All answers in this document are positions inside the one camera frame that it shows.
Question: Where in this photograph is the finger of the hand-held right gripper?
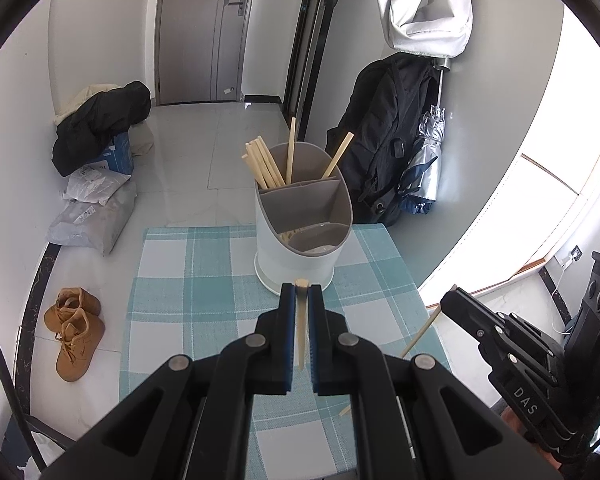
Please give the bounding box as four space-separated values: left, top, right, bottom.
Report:
439 285 520 362

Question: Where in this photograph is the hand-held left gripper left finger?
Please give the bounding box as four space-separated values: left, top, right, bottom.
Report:
40 282 301 480

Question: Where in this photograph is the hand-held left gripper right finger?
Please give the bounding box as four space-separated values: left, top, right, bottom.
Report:
307 282 564 480

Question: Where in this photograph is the white grey utensil holder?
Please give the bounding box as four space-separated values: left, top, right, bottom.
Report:
253 142 354 297

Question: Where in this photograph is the bundle of wooden chopsticks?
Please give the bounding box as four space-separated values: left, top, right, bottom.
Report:
240 135 287 192

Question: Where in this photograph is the black box with round openings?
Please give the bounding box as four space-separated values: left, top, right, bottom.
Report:
564 250 600 366

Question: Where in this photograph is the teal checked tablecloth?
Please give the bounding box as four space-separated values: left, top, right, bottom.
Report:
119 224 452 480

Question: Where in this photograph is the silver folded umbrella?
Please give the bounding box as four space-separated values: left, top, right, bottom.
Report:
399 104 449 217

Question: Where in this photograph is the black backpack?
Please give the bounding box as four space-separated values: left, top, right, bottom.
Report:
325 52 451 229

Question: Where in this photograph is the beige sack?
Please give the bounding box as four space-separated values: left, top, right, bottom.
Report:
129 126 157 159

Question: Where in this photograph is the white plastic parcel bag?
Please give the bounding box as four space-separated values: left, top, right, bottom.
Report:
61 166 132 207

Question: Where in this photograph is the metal coat rack pole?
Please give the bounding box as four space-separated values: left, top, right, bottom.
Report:
432 56 453 111

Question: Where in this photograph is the blue cardboard box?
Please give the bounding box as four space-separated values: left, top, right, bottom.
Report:
81 131 134 177

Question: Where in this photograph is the blue and white bag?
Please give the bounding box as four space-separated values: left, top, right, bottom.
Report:
0 410 76 480

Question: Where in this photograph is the black jacket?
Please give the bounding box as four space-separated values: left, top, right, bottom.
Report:
51 80 154 177

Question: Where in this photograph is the black framed door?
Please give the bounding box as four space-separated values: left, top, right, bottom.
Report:
281 0 352 142

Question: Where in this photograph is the white hanging bag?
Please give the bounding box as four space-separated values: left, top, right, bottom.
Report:
374 0 474 59

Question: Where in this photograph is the cream cloth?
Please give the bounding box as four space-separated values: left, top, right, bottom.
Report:
54 83 123 127

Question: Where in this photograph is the grey door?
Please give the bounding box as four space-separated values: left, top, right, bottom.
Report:
154 0 262 107

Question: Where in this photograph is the white cable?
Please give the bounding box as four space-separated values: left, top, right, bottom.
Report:
550 257 578 336

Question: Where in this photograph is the black cable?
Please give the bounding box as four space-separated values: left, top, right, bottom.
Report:
0 310 51 480

